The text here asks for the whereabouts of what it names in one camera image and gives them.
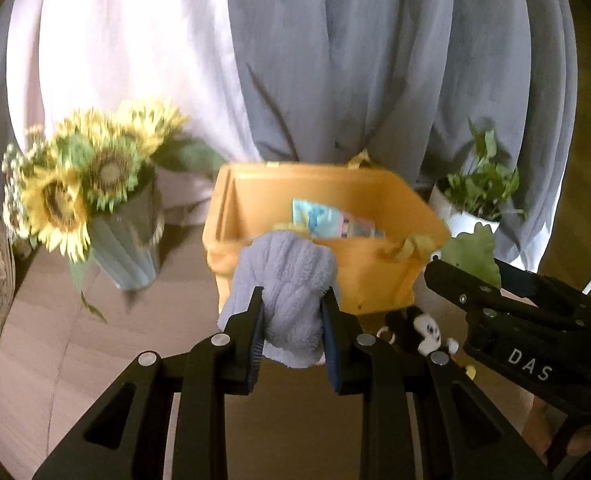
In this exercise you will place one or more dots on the green potted plant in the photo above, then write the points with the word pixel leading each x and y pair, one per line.
pixel 486 188

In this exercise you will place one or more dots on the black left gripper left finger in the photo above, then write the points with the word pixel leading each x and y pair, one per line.
pixel 166 414

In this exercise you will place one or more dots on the pale green ribbed vase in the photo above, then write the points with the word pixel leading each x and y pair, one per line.
pixel 125 244

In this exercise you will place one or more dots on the white fluffy towel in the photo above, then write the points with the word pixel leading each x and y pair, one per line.
pixel 293 274

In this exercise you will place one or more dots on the colourful cartoon cloth book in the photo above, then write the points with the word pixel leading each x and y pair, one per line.
pixel 326 222

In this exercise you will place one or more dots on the white plant pot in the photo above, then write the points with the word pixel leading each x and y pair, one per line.
pixel 456 220

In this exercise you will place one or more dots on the orange plastic basket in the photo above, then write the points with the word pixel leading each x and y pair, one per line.
pixel 374 274

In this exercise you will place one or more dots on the yellow sunflower bouquet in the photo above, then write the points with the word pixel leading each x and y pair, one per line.
pixel 93 162

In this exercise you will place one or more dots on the pink sheer curtain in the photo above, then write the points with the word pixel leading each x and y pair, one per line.
pixel 67 55

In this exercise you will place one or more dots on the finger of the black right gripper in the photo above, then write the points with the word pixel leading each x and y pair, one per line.
pixel 458 287
pixel 520 272

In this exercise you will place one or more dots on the Mickey Mouse plush toy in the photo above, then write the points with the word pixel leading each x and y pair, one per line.
pixel 415 335

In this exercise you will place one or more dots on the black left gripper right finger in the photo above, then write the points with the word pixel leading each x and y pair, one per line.
pixel 423 417

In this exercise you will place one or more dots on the green frog plush toy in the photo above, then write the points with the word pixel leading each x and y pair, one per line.
pixel 473 253

